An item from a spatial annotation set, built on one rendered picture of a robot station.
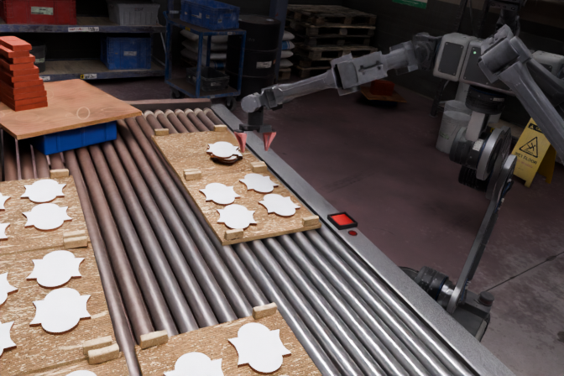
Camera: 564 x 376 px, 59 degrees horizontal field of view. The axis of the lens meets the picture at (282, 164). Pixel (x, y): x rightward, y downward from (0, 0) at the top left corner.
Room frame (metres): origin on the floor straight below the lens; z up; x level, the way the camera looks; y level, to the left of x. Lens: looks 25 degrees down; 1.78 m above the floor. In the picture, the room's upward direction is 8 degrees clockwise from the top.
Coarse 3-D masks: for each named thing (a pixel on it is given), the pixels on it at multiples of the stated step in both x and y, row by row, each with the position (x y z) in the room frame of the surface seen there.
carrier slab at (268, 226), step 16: (208, 176) 1.62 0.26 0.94; (224, 176) 1.64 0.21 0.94; (240, 176) 1.66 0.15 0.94; (272, 176) 1.69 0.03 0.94; (192, 192) 1.48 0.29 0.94; (240, 192) 1.53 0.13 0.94; (272, 192) 1.57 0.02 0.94; (288, 192) 1.58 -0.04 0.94; (208, 208) 1.39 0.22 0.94; (256, 208) 1.44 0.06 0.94; (304, 208) 1.49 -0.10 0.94; (208, 224) 1.32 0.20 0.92; (224, 224) 1.31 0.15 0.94; (272, 224) 1.35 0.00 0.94; (288, 224) 1.37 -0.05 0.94; (320, 224) 1.40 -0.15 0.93; (224, 240) 1.23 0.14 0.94; (240, 240) 1.25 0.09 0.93
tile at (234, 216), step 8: (224, 208) 1.39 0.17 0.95; (232, 208) 1.40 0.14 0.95; (240, 208) 1.41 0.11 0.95; (224, 216) 1.35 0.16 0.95; (232, 216) 1.35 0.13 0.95; (240, 216) 1.36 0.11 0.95; (248, 216) 1.37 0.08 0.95; (232, 224) 1.30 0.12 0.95; (240, 224) 1.31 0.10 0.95; (248, 224) 1.32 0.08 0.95; (256, 224) 1.33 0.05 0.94
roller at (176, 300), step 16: (112, 160) 1.67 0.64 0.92; (128, 192) 1.45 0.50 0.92; (128, 208) 1.38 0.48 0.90; (144, 224) 1.27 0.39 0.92; (144, 240) 1.21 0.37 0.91; (160, 256) 1.13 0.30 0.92; (160, 272) 1.07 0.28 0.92; (176, 288) 1.01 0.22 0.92; (176, 304) 0.95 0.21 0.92; (176, 320) 0.91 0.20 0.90; (192, 320) 0.91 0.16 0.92
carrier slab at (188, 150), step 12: (204, 132) 2.04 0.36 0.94; (216, 132) 2.06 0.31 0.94; (228, 132) 2.08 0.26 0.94; (156, 144) 1.85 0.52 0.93; (168, 144) 1.85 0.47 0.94; (180, 144) 1.87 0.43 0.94; (192, 144) 1.88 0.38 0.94; (204, 144) 1.90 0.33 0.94; (168, 156) 1.74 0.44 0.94; (180, 156) 1.75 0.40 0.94; (192, 156) 1.77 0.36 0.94; (204, 156) 1.79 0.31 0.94; (252, 156) 1.85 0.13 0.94; (180, 168) 1.65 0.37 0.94; (192, 168) 1.67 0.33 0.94; (204, 168) 1.68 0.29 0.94; (216, 168) 1.70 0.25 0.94; (228, 168) 1.71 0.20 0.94; (240, 168) 1.73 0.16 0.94; (180, 180) 1.57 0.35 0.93
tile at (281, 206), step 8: (264, 200) 1.49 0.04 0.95; (272, 200) 1.49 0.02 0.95; (280, 200) 1.50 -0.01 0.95; (288, 200) 1.51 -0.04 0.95; (272, 208) 1.44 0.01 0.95; (280, 208) 1.44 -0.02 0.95; (288, 208) 1.45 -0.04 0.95; (296, 208) 1.47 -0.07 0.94; (280, 216) 1.41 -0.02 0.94; (288, 216) 1.41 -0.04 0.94
